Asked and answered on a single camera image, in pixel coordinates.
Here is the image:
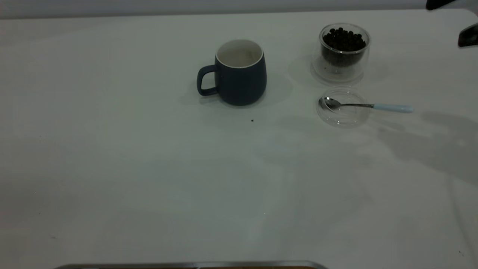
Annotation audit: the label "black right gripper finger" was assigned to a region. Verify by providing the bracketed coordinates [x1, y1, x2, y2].
[458, 23, 478, 48]
[426, 0, 457, 10]

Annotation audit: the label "dark roasted coffee beans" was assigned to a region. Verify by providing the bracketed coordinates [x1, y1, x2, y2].
[322, 27, 366, 67]

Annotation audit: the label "metal spoon light-blue handle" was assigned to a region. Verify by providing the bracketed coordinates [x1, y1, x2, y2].
[319, 97, 414, 114]

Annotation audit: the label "dark blue-grey ceramic mug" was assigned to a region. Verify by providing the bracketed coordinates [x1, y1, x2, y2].
[197, 39, 267, 106]

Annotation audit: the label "double-walled glass cup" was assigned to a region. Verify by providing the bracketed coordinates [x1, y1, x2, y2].
[319, 23, 371, 73]

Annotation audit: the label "small clear glass dish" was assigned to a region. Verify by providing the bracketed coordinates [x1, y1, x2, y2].
[316, 87, 370, 129]

